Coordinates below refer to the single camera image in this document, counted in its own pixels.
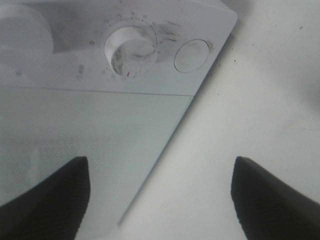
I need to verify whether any white microwave door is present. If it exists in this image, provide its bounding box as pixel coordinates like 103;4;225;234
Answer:
0;88;192;238

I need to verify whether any upper white power knob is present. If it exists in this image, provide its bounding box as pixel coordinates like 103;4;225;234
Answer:
0;4;54;70

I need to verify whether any round white door button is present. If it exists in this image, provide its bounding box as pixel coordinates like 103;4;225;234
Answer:
174;39;209;73

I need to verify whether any white timer knob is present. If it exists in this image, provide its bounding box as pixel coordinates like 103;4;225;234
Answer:
104;25;158;78

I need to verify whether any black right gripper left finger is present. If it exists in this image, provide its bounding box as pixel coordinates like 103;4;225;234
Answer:
0;156;90;240

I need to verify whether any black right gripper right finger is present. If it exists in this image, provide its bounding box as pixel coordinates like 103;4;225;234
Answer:
230;156;320;240

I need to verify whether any white microwave oven body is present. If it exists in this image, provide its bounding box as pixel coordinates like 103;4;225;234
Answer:
0;0;238;96

